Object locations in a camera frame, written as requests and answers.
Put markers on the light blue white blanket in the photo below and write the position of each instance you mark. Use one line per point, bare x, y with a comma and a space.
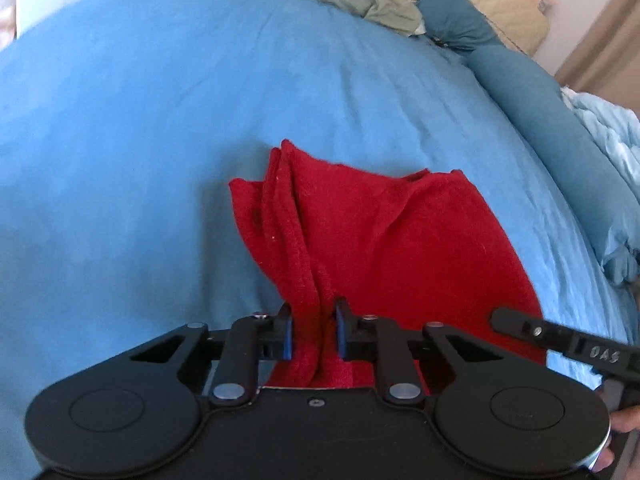
610, 130

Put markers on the person's right hand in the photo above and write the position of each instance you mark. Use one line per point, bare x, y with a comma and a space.
627, 420

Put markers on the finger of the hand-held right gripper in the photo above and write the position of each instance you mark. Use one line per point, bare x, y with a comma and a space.
520, 327

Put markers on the beige curtain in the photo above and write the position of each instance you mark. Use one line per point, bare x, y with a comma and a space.
600, 50

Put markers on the teal pillow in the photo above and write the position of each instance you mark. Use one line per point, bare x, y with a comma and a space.
460, 15

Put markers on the blue duvet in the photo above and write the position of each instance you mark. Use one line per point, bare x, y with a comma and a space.
540, 125

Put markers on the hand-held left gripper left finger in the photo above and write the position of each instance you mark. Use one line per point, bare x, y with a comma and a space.
287, 335

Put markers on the red knit sweater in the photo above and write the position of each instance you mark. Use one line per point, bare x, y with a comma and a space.
400, 240

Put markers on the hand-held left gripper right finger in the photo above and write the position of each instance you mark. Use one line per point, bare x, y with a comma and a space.
341, 335

